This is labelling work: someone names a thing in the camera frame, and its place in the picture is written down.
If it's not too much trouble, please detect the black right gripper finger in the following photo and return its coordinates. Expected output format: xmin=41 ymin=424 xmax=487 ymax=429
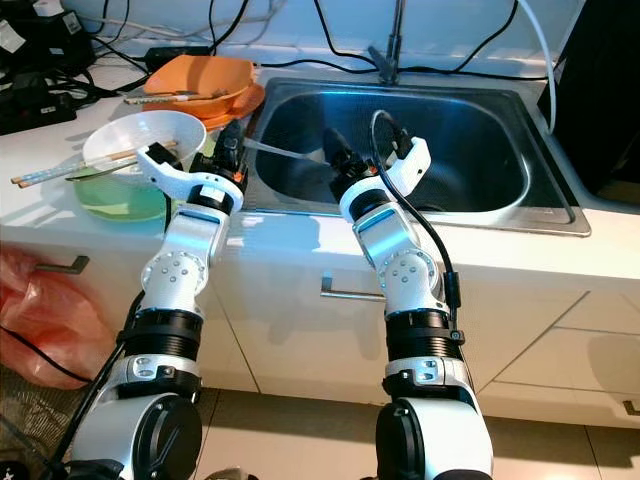
xmin=322 ymin=128 xmax=361 ymax=173

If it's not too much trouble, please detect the translucent white spoon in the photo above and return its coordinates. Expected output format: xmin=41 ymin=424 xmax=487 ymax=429
xmin=245 ymin=140 xmax=326 ymax=161

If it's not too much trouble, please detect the white bowl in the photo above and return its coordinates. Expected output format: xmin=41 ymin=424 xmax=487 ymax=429
xmin=82 ymin=110 xmax=206 ymax=186

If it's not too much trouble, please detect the green plate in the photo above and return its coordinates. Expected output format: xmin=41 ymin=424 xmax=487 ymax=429
xmin=72 ymin=140 xmax=226 ymax=223

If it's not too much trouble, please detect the stainless steel kitchen sink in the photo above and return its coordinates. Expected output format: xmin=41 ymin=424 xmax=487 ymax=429
xmin=245 ymin=78 xmax=593 ymax=238

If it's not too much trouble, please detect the white kitchen cabinet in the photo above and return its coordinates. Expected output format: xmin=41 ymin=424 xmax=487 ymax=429
xmin=0 ymin=225 xmax=640 ymax=431

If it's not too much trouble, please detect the black kitchen appliance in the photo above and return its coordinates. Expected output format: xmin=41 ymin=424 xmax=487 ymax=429
xmin=540 ymin=0 xmax=640 ymax=201

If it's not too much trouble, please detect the orange plastic plate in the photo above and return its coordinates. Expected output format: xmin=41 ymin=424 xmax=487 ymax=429
xmin=150 ymin=82 xmax=266 ymax=129

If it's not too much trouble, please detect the orange plastic bowl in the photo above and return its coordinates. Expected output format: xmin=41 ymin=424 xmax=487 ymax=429
xmin=145 ymin=55 xmax=256 ymax=101

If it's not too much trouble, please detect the black power brick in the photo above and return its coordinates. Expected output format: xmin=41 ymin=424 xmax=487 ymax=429
xmin=145 ymin=45 xmax=211 ymax=69

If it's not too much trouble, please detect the grey sink faucet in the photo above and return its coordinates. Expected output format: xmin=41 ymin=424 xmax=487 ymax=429
xmin=368 ymin=0 xmax=406 ymax=86

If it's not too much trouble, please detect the black power strip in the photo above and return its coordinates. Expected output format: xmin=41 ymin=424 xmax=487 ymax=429
xmin=0 ymin=90 xmax=76 ymax=136

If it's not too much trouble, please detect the black charger device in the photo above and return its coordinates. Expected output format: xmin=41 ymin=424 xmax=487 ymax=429
xmin=0 ymin=0 xmax=96 ymax=76

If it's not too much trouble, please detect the red plastic bag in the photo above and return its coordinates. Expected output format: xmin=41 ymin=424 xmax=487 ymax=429
xmin=0 ymin=245 xmax=126 ymax=391

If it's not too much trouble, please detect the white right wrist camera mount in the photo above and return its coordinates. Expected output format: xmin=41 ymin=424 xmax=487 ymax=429
xmin=360 ymin=135 xmax=431 ymax=206

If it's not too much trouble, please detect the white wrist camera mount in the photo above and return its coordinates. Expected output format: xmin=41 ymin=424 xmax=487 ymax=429
xmin=135 ymin=142 xmax=246 ymax=206
xmin=360 ymin=135 xmax=431 ymax=206

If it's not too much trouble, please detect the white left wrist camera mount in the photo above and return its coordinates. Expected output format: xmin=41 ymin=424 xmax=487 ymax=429
xmin=135 ymin=142 xmax=246 ymax=206

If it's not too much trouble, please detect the black power cable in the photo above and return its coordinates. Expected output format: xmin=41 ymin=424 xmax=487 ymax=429
xmin=405 ymin=0 xmax=523 ymax=73
xmin=260 ymin=0 xmax=376 ymax=73

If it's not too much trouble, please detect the long silver cabinet handle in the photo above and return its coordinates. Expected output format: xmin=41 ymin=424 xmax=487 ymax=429
xmin=320 ymin=275 xmax=391 ymax=301

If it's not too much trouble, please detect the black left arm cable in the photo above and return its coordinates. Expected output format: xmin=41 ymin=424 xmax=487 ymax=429
xmin=50 ymin=205 xmax=173 ymax=480

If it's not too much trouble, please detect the white water hose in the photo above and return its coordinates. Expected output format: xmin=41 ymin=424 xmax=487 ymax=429
xmin=515 ymin=0 xmax=558 ymax=133

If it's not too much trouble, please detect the black fan cable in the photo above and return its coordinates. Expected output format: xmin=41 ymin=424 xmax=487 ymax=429
xmin=0 ymin=335 xmax=101 ymax=386

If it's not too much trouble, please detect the floor fan with wire grille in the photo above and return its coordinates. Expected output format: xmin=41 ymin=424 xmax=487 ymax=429
xmin=0 ymin=365 xmax=111 ymax=480

